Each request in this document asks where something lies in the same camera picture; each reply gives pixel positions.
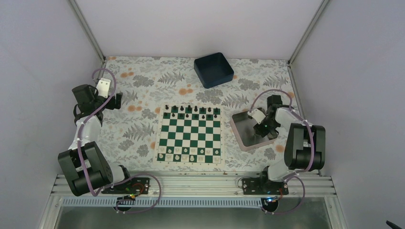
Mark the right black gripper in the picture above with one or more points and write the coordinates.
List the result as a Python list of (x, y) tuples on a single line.
[(262, 132)]

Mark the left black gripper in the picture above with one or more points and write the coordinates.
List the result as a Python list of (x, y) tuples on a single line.
[(111, 106)]

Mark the metal tray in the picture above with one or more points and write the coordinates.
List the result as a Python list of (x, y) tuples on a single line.
[(243, 129)]

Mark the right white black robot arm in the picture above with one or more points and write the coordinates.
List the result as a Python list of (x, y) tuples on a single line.
[(305, 148)]

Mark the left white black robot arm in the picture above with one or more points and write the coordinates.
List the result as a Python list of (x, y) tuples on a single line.
[(83, 164)]

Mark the green white chess board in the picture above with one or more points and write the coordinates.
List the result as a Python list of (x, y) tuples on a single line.
[(202, 134)]

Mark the floral patterned table mat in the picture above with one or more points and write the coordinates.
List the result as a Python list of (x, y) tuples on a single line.
[(128, 135)]

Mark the dark blue square bin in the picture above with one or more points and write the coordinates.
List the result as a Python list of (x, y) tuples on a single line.
[(213, 70)]

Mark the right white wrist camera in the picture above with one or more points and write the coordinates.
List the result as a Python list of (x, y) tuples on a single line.
[(257, 114)]

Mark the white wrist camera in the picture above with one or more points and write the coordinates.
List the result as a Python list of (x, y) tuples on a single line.
[(257, 114), (103, 87)]

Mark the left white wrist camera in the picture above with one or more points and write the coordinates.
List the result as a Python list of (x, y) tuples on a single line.
[(103, 87)]

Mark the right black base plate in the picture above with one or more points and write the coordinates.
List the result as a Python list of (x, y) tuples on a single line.
[(255, 186)]

